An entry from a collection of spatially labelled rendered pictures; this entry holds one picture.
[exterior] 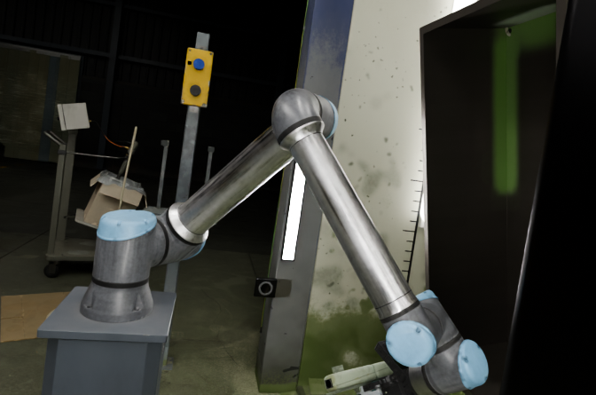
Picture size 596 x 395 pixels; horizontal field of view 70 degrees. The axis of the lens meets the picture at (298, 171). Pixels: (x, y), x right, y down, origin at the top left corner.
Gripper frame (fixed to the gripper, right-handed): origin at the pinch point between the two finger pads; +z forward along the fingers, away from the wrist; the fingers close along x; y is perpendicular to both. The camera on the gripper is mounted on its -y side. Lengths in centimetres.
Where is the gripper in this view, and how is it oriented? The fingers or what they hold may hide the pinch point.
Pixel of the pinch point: (364, 388)
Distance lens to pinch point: 131.2
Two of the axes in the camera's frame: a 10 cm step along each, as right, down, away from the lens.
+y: 2.6, 8.3, -4.9
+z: -5.5, 5.4, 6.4
